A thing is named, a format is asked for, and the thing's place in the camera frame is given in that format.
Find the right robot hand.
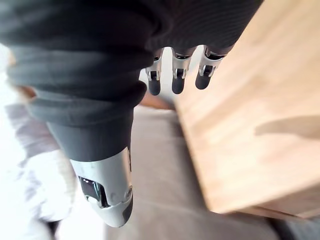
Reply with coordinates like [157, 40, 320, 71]
[0, 0, 264, 229]

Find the white bed sheet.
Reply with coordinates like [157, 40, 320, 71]
[0, 42, 106, 240]

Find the beige carpet rug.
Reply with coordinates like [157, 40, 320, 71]
[103, 106, 281, 240]

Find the light wooden bed frame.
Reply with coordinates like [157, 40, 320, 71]
[174, 0, 320, 220]

